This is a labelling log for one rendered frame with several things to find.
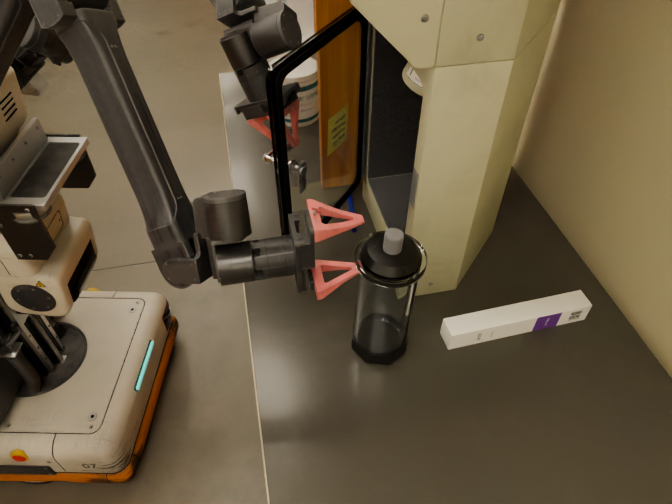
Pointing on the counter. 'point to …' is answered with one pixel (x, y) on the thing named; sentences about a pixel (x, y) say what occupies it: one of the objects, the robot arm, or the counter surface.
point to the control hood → (407, 26)
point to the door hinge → (367, 98)
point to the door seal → (283, 106)
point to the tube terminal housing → (470, 128)
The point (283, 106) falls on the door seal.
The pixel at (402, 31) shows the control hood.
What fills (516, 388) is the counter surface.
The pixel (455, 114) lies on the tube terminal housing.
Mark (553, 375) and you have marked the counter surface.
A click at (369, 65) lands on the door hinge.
